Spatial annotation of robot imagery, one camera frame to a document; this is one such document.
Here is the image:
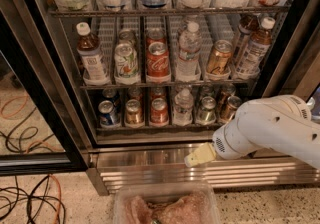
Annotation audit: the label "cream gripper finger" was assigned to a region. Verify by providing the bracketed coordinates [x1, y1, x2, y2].
[184, 142, 216, 167]

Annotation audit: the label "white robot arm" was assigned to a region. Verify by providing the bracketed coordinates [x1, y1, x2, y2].
[184, 95, 320, 169]

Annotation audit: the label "silver can bottom shelf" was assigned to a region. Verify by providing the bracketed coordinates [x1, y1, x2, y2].
[196, 96, 216, 125]

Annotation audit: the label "red can bottom shelf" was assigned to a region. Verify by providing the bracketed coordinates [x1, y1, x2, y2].
[150, 98, 169, 126]

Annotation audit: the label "gold can middle shelf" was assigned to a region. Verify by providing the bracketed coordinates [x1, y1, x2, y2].
[206, 40, 232, 75]

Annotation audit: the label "blue can bottom shelf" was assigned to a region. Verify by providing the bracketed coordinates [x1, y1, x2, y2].
[98, 100, 120, 127]

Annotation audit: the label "tea bottle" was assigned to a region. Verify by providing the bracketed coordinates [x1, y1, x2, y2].
[232, 14, 259, 62]
[235, 17, 275, 75]
[76, 22, 107, 82]

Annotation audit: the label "water bottle middle shelf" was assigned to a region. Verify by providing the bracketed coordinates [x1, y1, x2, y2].
[177, 21, 202, 80]

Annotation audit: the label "stainless steel fridge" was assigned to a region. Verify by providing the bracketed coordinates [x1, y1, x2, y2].
[0, 0, 319, 195]

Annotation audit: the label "rear tea bottle middle right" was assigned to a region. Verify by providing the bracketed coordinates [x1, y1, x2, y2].
[232, 14, 259, 62]

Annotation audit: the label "tea bottle middle left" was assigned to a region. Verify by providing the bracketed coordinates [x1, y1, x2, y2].
[76, 22, 107, 82]

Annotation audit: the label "gold can bottom right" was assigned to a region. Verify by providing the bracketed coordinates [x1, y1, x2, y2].
[219, 96, 242, 124]

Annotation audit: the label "gold can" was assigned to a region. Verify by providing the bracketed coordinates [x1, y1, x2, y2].
[219, 96, 242, 124]
[125, 99, 144, 125]

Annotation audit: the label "gold can bottom left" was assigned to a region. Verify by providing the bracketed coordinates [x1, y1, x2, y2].
[125, 99, 144, 125]

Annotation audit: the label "clear plastic container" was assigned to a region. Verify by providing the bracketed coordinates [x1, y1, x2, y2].
[113, 181, 221, 224]

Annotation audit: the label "red cola can middle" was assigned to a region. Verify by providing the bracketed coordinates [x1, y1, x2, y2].
[146, 42, 169, 77]

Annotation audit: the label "white green can middle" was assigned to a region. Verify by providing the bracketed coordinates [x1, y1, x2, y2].
[114, 43, 138, 78]

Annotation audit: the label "orange cable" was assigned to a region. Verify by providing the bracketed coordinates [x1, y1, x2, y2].
[48, 173, 63, 224]

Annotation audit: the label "black cables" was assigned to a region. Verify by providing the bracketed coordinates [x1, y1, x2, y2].
[0, 174, 67, 224]

